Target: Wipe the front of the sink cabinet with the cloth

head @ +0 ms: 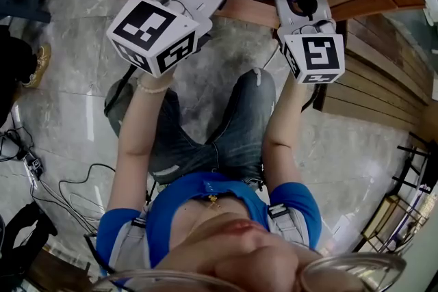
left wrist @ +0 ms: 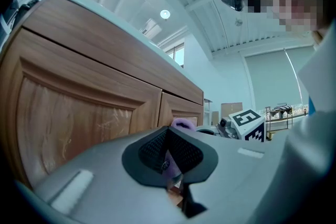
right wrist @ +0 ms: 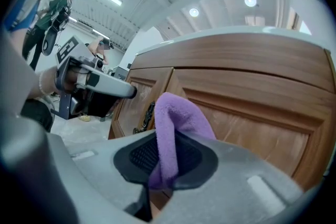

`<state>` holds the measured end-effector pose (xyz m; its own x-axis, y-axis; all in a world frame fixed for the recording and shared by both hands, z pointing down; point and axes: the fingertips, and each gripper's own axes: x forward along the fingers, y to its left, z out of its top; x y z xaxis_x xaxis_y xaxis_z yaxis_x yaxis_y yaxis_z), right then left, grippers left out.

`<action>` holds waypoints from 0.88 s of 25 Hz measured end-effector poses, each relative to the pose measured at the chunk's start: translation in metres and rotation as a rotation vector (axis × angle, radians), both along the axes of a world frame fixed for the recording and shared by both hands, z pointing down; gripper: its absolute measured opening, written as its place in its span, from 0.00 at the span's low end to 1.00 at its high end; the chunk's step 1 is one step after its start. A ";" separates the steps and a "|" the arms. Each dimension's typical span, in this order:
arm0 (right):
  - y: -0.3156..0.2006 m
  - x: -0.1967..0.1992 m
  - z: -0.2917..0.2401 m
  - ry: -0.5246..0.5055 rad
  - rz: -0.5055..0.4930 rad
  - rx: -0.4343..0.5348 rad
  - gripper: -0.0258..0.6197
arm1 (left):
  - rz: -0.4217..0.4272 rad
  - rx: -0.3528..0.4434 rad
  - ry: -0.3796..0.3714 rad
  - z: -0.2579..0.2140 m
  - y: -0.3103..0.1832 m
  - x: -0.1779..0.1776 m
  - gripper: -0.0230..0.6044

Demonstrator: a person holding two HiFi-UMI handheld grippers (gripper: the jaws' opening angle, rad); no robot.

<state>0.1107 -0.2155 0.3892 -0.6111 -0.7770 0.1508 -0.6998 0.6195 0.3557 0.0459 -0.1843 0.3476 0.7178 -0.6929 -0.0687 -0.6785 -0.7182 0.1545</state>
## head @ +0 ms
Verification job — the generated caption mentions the pearl bead bracelet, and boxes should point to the pearl bead bracelet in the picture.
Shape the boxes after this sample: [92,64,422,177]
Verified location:
[136,76,172,95]

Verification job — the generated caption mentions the small tracker device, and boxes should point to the small tracker device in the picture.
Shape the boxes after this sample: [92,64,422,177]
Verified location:
[25,152,46,179]

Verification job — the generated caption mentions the clear rimmed glasses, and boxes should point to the clear rimmed glasses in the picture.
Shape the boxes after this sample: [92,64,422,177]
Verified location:
[88,250,409,292]

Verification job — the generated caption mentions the dark wooden slat platform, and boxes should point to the dark wooden slat platform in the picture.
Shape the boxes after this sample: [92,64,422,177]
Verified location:
[313,15,433,135]

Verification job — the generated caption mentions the person's blue shirt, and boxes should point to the person's blue shirt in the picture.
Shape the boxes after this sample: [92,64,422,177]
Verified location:
[95,170,322,271]

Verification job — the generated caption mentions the black metal rack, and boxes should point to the black metal rack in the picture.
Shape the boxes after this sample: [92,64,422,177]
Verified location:
[391,131,438,196]

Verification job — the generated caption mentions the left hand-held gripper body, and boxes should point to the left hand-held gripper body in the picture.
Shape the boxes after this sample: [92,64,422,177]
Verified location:
[105,0,214,79]

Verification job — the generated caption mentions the black cable bundle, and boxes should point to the black cable bundle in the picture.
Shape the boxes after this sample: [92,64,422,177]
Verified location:
[0,125,35,162]

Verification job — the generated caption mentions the white floor cable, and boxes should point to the white floor cable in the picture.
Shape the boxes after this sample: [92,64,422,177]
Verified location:
[67,192,106,217]

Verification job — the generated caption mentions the grey shoulder strap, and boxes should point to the grey shoulder strap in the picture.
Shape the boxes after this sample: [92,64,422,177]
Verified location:
[266,203,311,248]
[117,214,152,271]

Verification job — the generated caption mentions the black floor cable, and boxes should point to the black floor cable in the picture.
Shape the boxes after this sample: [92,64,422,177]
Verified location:
[57,163,118,234]

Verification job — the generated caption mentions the person's left leg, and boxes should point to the person's left leg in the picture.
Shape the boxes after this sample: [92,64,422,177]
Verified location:
[104,78,220,186]

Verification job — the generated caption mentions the thin frame shelf rack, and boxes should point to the thin frame shelf rack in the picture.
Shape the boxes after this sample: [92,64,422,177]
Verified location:
[361,193,428,254]

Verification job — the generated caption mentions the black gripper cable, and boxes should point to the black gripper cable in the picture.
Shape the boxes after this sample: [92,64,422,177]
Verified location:
[300,83,326,113]
[103,65,138,114]

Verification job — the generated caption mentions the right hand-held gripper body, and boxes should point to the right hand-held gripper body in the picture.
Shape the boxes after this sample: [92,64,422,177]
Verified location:
[275,18,346,85]

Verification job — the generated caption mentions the person's face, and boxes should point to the person's face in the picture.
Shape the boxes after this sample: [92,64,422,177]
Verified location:
[153,215,343,292]

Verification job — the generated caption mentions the gold necklace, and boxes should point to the gold necklace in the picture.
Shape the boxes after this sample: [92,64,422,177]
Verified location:
[186,193,224,241]

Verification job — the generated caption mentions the person's right forearm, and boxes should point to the person's right forearm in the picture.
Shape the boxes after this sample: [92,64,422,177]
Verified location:
[261,71,311,157]

